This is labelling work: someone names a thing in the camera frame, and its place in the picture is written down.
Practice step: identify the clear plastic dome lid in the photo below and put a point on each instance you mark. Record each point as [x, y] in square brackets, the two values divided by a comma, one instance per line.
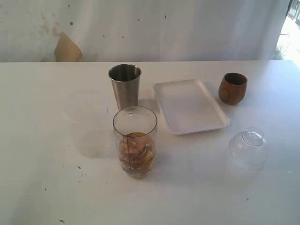
[248, 149]

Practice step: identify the stainless steel cup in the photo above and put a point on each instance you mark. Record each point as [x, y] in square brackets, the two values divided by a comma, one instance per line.
[125, 80]

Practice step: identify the brown food pieces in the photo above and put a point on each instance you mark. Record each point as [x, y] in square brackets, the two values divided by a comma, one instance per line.
[136, 154]

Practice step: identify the brown wooden cup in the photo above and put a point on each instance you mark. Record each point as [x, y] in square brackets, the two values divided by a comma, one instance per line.
[232, 88]

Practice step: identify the white rectangular tray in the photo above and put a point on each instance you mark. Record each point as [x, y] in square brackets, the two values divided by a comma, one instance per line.
[187, 107]

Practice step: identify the clear plastic shaker cup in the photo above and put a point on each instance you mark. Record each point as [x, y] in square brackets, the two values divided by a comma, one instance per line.
[135, 130]

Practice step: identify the translucent plastic pot container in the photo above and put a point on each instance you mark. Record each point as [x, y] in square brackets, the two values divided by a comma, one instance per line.
[87, 112]

